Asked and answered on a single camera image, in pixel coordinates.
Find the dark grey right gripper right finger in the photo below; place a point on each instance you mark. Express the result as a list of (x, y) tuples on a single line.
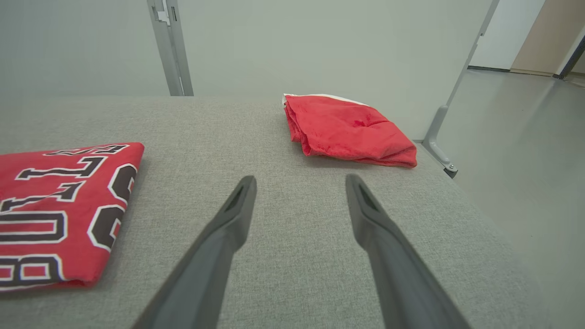
[(397, 283)]

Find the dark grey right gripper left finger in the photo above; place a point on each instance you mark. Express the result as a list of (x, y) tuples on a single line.
[(201, 274)]

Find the red basketball jersey white sleeves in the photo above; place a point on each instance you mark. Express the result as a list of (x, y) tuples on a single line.
[(68, 201)]

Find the red shorts white stripe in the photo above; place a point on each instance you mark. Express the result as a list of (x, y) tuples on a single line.
[(347, 132)]

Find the grey metal partition post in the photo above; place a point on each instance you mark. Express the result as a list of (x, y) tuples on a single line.
[(438, 132)]

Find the grey metal post bracket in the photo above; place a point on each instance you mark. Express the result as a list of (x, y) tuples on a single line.
[(171, 55)]

